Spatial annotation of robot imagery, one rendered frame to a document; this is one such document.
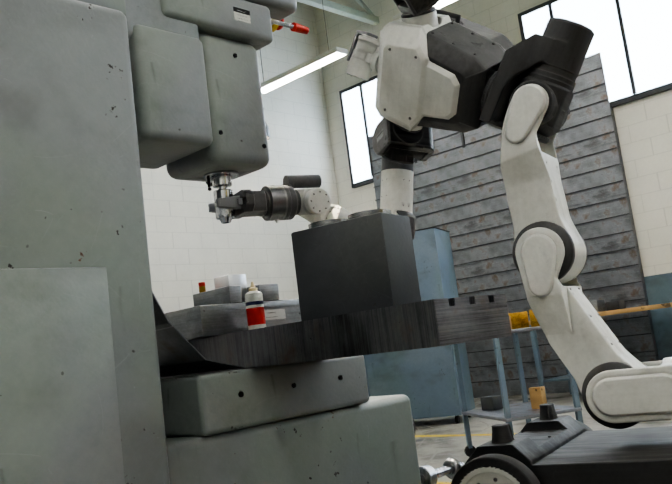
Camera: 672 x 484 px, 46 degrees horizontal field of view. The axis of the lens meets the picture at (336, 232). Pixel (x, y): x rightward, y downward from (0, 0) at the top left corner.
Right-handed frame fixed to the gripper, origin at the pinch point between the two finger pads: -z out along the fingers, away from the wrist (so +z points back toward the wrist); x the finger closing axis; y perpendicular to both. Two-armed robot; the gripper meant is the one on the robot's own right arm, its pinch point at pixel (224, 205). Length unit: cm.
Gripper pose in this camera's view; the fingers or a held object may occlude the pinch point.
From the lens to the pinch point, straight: 195.0
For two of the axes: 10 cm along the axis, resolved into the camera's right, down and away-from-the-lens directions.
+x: 4.7, -1.9, -8.6
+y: 1.4, 9.8, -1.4
